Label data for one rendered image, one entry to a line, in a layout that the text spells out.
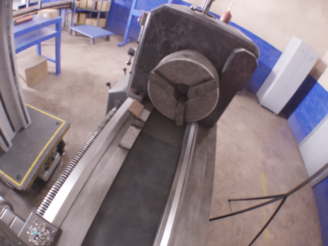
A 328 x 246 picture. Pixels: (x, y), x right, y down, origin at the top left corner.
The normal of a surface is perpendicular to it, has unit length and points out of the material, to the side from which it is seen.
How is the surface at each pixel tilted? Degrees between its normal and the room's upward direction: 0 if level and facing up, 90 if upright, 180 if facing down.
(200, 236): 0
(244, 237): 0
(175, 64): 90
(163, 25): 90
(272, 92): 90
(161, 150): 4
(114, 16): 90
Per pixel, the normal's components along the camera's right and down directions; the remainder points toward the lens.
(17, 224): 0.30, -0.69
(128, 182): 0.15, -0.59
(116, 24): -0.26, 0.61
